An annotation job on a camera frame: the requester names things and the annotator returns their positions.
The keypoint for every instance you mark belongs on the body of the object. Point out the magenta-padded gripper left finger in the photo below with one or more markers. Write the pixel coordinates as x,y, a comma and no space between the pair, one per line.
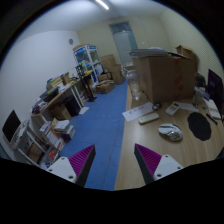
63,168

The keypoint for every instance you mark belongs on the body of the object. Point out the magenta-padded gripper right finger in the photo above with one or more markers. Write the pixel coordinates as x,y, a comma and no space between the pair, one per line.
168,166

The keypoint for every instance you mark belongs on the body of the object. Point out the white and silver computer mouse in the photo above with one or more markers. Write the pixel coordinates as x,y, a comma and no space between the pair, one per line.
170,132

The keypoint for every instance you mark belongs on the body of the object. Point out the black scalloped mouse pad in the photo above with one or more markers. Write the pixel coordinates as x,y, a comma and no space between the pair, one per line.
199,126

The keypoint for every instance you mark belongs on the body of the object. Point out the cluttered white shelf unit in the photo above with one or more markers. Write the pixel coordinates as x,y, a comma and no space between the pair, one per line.
43,140

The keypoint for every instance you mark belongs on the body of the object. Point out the white paper sheet with writing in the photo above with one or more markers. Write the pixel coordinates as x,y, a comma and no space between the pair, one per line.
136,112

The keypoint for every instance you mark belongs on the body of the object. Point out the plain white paper sheet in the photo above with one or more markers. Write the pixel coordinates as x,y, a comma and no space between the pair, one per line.
188,106

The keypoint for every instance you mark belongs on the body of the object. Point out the black marker pen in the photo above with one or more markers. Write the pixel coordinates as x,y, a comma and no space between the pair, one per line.
211,119

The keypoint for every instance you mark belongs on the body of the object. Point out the black monitor on shelf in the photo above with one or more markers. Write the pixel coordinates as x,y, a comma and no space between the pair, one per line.
11,126

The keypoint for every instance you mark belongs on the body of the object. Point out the white book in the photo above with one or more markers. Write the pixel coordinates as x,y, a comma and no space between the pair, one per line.
212,108

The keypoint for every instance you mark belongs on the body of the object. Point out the wooden desk with clutter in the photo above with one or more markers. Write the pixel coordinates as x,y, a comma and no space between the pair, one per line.
63,91

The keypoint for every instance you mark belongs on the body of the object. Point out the blue book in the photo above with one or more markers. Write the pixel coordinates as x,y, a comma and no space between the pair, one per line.
201,92

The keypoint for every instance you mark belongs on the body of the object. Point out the clear plastic jar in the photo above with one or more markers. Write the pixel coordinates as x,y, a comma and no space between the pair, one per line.
135,85

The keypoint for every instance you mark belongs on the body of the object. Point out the large brown cardboard box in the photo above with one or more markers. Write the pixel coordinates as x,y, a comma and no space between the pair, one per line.
166,78

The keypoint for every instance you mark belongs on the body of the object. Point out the black computer monitor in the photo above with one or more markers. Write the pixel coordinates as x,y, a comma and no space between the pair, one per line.
215,86

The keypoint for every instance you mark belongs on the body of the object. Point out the blue and white claw machine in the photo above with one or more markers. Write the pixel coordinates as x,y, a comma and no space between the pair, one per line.
86,61

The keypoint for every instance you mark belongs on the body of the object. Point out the stacked cardboard boxes on floor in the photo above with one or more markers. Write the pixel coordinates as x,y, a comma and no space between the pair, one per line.
111,68

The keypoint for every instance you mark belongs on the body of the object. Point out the small brown cardboard box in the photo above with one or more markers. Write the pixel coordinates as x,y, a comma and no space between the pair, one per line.
186,52

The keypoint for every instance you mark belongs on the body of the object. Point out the grey door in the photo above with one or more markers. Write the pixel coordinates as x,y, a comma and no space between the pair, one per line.
124,43

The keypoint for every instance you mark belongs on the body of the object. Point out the ceiling tube light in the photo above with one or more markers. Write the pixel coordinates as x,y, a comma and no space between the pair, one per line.
102,4

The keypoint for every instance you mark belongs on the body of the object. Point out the round wall clock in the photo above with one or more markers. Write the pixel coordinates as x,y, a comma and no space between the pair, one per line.
71,41

